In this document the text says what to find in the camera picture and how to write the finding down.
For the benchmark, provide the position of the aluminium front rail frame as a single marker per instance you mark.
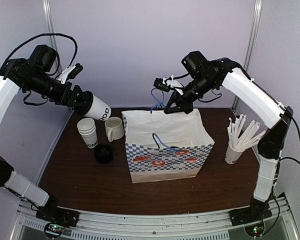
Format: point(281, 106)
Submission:
point(214, 225)

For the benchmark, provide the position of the checkered paper takeout bag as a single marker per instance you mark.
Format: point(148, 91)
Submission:
point(148, 137)

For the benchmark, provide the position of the stack of black cup lids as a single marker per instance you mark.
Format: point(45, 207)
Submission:
point(103, 153)

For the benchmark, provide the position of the cream ceramic mug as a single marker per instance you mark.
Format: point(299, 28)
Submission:
point(114, 128)

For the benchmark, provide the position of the white cup holding straws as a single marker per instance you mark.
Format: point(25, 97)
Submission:
point(231, 155)

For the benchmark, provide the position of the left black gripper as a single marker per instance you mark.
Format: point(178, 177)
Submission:
point(62, 99)

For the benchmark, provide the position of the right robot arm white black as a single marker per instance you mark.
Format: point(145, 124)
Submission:
point(208, 75)

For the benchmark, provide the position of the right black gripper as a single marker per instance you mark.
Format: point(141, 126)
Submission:
point(183, 105)

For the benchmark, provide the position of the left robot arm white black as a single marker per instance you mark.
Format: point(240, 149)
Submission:
point(28, 134)

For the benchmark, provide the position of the bundle of white wrapped straws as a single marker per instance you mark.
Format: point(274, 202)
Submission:
point(240, 139)

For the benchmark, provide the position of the right aluminium corner post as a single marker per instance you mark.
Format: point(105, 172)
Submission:
point(254, 30)

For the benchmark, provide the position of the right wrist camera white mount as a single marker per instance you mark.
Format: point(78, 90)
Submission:
point(169, 83)

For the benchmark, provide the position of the stack of white paper cups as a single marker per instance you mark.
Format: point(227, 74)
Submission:
point(87, 129)

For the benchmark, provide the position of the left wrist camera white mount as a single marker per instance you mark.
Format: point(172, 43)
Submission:
point(69, 73)

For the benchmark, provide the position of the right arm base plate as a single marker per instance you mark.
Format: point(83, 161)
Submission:
point(243, 216)

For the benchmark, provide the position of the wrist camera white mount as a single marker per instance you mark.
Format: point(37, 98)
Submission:
point(169, 83)
point(69, 73)

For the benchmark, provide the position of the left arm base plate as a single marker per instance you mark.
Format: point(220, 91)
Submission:
point(61, 216)

